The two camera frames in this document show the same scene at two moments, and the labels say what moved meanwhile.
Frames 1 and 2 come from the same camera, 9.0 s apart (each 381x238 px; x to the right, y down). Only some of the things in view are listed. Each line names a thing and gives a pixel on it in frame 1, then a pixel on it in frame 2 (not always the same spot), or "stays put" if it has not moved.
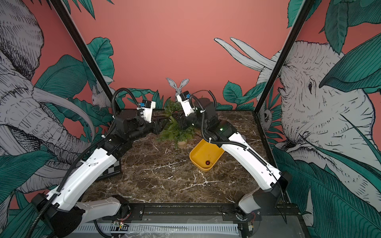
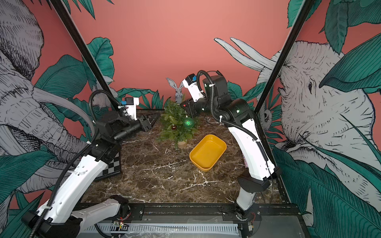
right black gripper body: x=194 y=122 to x=195 y=110
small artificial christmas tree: x=174 y=133 stays put
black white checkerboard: x=115 y=169 stays put
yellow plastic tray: x=204 y=155 stays put
